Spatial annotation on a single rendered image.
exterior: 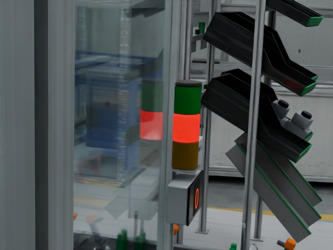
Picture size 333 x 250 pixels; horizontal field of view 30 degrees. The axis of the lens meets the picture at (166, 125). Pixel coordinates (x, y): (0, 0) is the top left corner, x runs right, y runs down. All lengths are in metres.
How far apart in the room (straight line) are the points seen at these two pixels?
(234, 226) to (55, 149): 1.80
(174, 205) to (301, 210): 0.64
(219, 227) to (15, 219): 1.80
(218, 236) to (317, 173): 3.61
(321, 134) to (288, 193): 3.73
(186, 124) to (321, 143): 4.35
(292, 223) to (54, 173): 1.36
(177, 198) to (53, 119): 0.89
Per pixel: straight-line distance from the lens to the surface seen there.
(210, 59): 1.82
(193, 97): 1.09
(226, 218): 2.08
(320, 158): 5.44
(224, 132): 5.32
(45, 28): 0.21
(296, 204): 1.68
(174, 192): 1.09
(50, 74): 0.21
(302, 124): 1.71
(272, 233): 1.98
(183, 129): 1.10
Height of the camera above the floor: 1.56
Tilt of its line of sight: 12 degrees down
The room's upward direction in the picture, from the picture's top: 2 degrees clockwise
